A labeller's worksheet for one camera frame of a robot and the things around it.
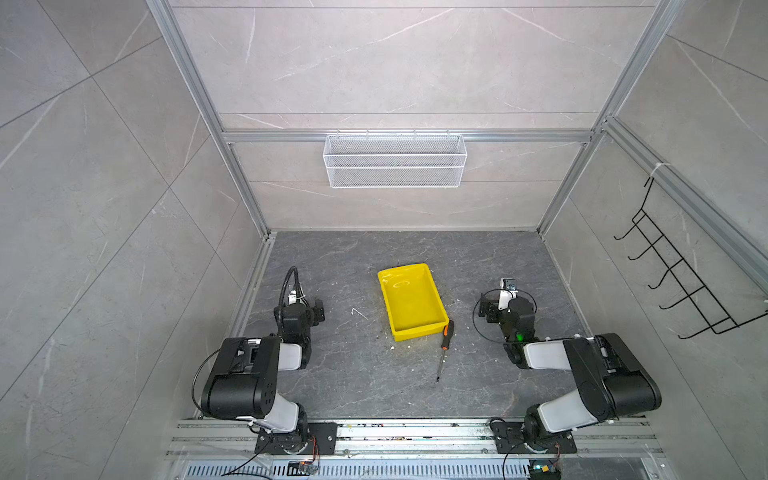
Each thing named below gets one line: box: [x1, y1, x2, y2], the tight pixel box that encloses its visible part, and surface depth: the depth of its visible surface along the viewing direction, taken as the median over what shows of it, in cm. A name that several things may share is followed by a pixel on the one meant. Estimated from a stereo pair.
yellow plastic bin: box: [377, 263, 450, 342], surface depth 97 cm
